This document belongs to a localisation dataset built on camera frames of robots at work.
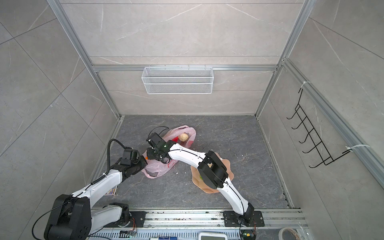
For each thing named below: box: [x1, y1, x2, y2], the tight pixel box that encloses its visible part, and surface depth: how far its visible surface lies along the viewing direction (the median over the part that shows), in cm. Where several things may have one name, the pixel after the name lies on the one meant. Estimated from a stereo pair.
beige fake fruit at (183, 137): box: [178, 133, 189, 142], surface depth 102 cm
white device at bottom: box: [198, 232, 228, 240], surface depth 67 cm
